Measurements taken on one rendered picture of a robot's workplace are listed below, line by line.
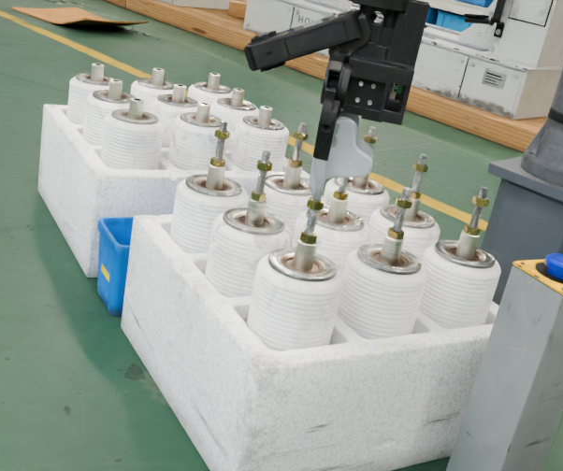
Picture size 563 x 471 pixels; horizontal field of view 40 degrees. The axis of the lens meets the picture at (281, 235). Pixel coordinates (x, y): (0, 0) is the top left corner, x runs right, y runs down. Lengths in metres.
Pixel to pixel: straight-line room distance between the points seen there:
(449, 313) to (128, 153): 0.58
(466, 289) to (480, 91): 2.07
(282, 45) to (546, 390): 0.44
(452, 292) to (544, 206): 0.33
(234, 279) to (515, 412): 0.34
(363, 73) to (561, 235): 0.57
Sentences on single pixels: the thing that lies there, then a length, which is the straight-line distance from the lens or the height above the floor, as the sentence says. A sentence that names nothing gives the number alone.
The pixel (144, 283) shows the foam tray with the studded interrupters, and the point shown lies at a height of 0.11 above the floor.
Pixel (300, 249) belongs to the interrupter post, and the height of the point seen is 0.27.
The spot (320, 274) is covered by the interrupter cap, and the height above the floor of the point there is 0.25.
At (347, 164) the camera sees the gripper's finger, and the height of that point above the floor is 0.38.
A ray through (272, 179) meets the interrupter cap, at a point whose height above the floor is 0.25.
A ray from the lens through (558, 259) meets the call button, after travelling 0.82.
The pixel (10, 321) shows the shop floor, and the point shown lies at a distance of 1.17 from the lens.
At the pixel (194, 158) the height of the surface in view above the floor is 0.20.
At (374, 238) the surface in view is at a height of 0.22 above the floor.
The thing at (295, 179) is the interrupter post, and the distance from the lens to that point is 1.07.
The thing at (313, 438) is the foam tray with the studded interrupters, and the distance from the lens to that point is 0.88.
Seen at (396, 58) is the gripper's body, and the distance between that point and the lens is 0.76.
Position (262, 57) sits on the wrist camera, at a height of 0.47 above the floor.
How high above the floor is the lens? 0.59
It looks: 22 degrees down
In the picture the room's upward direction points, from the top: 11 degrees clockwise
